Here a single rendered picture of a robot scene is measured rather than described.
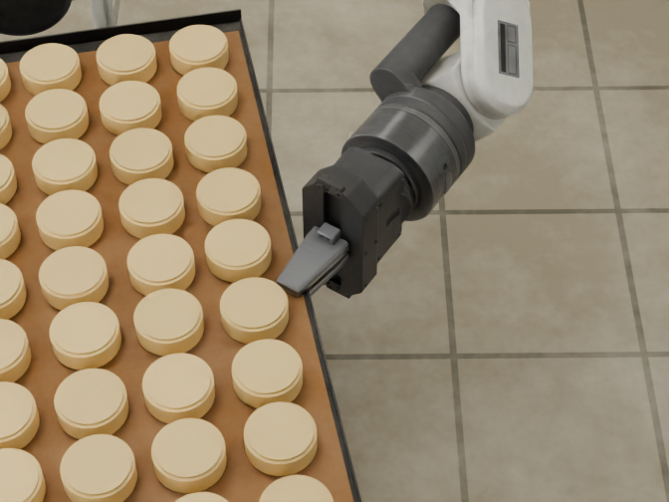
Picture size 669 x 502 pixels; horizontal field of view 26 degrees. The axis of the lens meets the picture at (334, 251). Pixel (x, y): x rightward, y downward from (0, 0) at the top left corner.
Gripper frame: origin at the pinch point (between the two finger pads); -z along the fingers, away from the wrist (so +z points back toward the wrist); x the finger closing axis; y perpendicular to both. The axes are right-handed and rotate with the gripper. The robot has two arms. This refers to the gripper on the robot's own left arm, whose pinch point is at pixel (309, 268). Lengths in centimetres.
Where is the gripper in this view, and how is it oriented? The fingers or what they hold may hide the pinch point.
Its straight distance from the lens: 110.1
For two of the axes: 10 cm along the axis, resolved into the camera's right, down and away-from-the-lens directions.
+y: 8.3, 4.2, -3.5
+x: 0.0, -6.4, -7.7
